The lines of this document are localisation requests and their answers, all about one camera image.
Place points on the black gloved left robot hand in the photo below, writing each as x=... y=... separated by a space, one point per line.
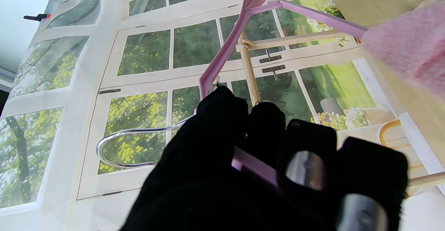
x=208 y=182

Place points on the pink square towel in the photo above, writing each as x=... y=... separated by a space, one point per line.
x=410 y=50

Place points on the lilac plastic clothes hanger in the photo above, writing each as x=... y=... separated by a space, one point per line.
x=222 y=57

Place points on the wooden drying rack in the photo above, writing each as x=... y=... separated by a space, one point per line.
x=251 y=74

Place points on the printed garden window backdrop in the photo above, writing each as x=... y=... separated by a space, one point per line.
x=146 y=50

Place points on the black orange backdrop clamp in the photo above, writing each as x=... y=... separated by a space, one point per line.
x=36 y=17

